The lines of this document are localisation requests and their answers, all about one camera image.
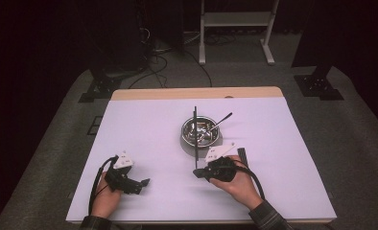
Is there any white metal stand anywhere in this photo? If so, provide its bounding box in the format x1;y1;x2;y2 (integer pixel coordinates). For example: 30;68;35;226
199;0;280;66

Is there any single black chopstick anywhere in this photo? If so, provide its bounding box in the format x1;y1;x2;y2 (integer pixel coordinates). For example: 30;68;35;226
192;105;200;171

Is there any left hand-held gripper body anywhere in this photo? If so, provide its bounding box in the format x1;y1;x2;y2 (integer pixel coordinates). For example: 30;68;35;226
105;150;135;194

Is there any person's left hand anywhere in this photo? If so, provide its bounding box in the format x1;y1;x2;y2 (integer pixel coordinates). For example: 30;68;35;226
91;172;124;219

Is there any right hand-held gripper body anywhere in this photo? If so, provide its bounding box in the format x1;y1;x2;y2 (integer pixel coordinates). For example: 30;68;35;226
204;142;239;183

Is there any steel bowl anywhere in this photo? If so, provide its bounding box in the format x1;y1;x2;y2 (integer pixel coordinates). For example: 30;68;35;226
180;115;221;149

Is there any wooden table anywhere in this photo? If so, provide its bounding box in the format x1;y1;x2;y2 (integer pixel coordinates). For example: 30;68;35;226
65;85;339;225

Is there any left hand-held gripper black cable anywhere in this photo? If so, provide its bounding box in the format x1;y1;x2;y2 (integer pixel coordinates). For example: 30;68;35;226
88;155;119;215

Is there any black stand base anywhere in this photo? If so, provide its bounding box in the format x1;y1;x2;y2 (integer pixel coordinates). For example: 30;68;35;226
78;75;123;104
293;63;344;102

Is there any black floor cable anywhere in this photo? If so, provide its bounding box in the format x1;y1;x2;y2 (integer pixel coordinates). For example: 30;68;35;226
128;52;170;90
180;47;214;88

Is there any metal spoon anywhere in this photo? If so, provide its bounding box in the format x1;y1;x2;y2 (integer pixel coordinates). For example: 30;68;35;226
198;111;233;145

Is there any person's right hand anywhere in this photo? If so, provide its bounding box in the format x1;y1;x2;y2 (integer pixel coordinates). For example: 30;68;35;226
210;155;264;211

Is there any hand-held gripper black cable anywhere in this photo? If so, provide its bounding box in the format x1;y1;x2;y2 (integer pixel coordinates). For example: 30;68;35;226
234;162;267;200
88;155;119;215

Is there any right hand-held gripper black cable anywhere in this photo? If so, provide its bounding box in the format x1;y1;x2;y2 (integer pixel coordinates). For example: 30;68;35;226
234;162;267;200

